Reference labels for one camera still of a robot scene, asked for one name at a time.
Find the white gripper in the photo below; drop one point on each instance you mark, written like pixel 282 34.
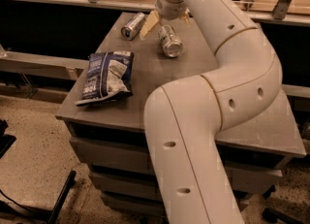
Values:
pixel 171 13

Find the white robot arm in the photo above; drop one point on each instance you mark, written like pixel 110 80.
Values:
pixel 182 117

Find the silver blue soda can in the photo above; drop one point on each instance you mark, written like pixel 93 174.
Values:
pixel 133 26

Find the blue white chip bag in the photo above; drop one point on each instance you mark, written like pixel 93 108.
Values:
pixel 108 78

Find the top cabinet drawer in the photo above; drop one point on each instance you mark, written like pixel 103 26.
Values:
pixel 131 160

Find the cabinet drawer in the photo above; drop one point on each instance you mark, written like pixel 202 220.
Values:
pixel 140 186
pixel 131 160
pixel 133 204

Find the middle cabinet drawer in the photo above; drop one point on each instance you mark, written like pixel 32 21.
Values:
pixel 140 186

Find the black chair leg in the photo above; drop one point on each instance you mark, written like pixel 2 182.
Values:
pixel 70 181

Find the bottom cabinet drawer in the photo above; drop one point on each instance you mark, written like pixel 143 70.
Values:
pixel 133 204

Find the black caster leg right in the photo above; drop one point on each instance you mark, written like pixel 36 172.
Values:
pixel 272 215

